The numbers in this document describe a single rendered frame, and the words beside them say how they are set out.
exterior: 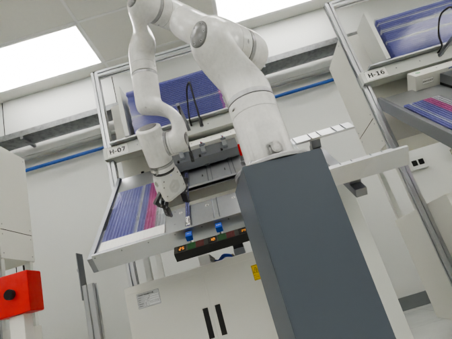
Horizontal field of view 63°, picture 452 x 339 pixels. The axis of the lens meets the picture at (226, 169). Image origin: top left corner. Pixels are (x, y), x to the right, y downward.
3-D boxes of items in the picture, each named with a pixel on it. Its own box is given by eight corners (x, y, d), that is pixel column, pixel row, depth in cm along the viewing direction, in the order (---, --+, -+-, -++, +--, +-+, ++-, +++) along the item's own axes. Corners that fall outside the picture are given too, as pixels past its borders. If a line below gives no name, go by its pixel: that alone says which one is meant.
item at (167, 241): (272, 220, 135) (268, 204, 132) (99, 272, 135) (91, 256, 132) (271, 218, 136) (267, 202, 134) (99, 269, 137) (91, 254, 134)
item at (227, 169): (253, 177, 170) (250, 167, 168) (115, 218, 170) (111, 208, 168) (241, 152, 200) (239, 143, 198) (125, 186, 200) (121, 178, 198)
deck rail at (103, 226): (99, 272, 135) (91, 258, 133) (93, 273, 135) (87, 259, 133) (125, 187, 201) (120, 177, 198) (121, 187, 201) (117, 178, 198)
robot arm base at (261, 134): (324, 146, 80) (296, 74, 86) (239, 166, 77) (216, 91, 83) (301, 175, 98) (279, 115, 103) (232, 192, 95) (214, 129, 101)
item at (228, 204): (270, 212, 135) (268, 205, 134) (96, 264, 136) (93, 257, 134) (259, 190, 153) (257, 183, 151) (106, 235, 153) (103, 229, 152)
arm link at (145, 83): (179, 72, 132) (193, 153, 125) (137, 83, 134) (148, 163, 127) (171, 60, 124) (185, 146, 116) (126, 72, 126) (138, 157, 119)
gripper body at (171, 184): (159, 176, 121) (170, 204, 126) (180, 161, 128) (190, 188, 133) (144, 173, 126) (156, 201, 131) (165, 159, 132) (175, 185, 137)
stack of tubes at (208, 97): (226, 107, 198) (213, 66, 206) (134, 134, 198) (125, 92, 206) (228, 118, 210) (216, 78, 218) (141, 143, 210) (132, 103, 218)
